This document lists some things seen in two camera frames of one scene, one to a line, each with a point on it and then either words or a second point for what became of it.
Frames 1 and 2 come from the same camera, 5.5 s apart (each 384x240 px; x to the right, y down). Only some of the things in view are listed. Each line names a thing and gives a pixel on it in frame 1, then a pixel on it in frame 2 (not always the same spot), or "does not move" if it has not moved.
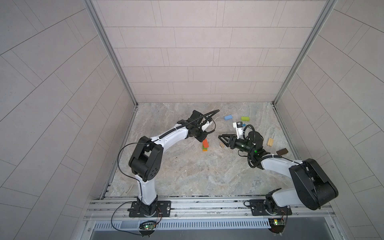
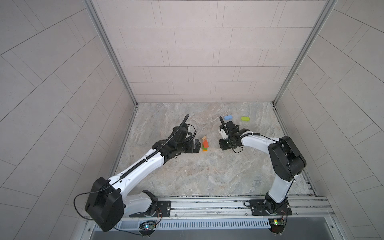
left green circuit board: (147, 227) does not move
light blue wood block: (226, 118) does not move
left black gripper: (204, 135) -> (190, 149)
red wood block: (205, 143) does not move
